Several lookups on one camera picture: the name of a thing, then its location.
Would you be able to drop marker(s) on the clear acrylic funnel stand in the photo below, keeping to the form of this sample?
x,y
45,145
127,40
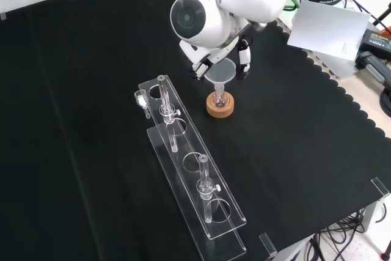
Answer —
x,y
195,181

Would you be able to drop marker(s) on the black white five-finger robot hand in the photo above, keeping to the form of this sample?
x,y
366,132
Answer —
x,y
210,54

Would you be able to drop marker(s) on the grey tape piece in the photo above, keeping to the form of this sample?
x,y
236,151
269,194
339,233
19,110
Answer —
x,y
2,16

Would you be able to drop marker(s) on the grey table leg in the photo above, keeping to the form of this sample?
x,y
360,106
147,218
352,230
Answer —
x,y
373,215

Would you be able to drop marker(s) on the pale board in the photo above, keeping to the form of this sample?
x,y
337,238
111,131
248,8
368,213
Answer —
x,y
336,65

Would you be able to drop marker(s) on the white paper card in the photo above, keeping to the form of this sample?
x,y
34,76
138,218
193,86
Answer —
x,y
327,28

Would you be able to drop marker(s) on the black power adapter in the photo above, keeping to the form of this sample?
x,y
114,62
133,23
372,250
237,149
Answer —
x,y
377,41

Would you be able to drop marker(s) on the black clamp tool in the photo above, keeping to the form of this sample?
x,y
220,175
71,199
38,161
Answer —
x,y
374,65

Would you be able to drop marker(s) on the round-bottom glass flask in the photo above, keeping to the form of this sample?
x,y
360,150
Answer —
x,y
218,101

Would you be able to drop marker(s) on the clear plastic funnel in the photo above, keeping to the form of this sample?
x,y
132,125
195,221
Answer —
x,y
220,73

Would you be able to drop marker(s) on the black bench cloth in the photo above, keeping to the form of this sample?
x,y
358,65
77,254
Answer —
x,y
76,120

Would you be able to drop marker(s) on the clear cloth clamp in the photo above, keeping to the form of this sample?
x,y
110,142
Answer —
x,y
268,244
380,187

